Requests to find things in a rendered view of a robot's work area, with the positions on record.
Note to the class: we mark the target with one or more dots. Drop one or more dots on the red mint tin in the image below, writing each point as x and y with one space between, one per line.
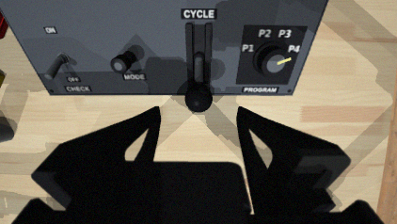
3 26

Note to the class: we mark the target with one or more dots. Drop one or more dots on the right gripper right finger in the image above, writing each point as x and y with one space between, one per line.
300 161

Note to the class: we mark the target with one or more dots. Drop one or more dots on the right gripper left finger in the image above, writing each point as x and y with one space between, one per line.
111 142

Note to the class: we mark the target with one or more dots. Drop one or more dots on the dark grey bottle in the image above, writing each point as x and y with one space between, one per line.
6 133

